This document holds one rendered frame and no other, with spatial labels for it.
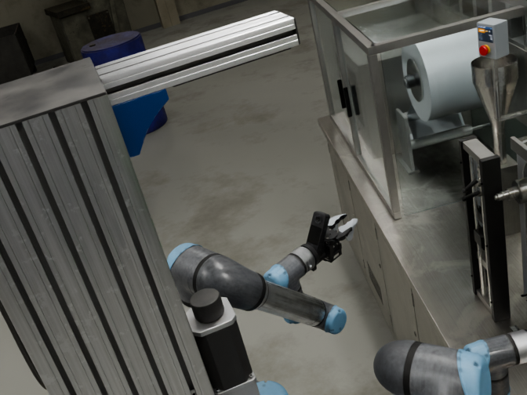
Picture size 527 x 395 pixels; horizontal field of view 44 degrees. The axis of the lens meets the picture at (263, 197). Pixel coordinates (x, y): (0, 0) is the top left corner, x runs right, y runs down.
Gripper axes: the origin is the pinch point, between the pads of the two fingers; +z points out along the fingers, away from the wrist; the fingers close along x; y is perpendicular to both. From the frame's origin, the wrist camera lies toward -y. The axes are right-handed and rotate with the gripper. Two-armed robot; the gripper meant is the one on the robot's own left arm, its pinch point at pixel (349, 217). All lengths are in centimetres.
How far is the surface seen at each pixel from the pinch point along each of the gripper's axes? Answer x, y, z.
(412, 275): 9.6, 32.6, 19.9
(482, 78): 15, -28, 51
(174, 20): -799, 226, 525
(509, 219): 25, 24, 55
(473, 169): 30.1, -17.2, 18.8
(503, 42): 25, -45, 41
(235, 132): -324, 169, 227
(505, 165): 22, 4, 56
